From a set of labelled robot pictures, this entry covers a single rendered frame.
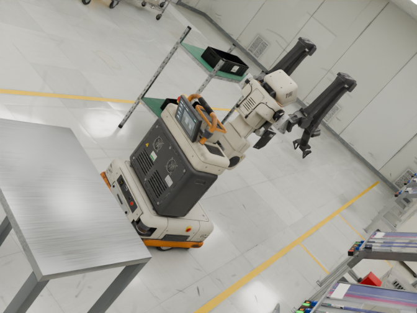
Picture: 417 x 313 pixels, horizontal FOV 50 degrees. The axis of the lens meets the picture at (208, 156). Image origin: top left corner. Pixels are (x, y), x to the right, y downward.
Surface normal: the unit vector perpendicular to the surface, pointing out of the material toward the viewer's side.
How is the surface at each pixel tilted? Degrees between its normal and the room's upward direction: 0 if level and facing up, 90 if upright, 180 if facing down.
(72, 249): 0
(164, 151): 90
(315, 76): 90
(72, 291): 0
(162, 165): 90
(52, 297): 0
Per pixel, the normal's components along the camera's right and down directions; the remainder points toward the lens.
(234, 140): -0.57, -0.28
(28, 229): 0.59, -0.72
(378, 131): -0.47, 0.05
